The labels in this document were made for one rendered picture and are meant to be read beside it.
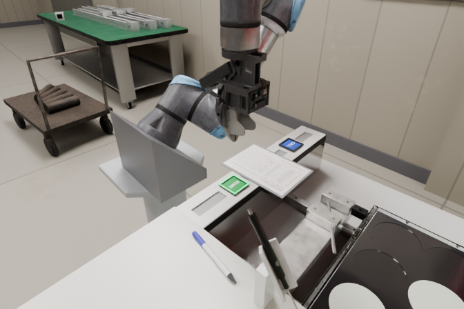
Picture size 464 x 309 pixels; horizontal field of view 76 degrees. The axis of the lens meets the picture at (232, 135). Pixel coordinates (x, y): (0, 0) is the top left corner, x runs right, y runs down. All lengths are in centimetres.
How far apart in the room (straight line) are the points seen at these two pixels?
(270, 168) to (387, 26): 181
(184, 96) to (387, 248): 69
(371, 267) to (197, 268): 36
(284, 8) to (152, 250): 76
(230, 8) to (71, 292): 55
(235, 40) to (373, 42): 201
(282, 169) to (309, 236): 18
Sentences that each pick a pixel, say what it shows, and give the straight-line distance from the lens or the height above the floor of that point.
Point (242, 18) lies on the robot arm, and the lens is 54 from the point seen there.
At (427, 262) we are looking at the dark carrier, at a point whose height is 90.
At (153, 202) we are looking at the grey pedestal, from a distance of 110.
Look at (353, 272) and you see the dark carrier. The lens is 71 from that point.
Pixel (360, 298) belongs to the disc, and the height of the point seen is 90.
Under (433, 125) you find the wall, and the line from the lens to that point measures 251.
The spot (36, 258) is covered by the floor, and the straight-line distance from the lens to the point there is 212.
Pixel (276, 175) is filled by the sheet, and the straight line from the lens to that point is 79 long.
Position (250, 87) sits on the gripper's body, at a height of 124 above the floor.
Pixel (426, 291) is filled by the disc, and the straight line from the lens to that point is 74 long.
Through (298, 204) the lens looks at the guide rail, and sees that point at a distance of 90.
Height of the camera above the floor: 145
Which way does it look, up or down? 30 degrees down
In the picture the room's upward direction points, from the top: straight up
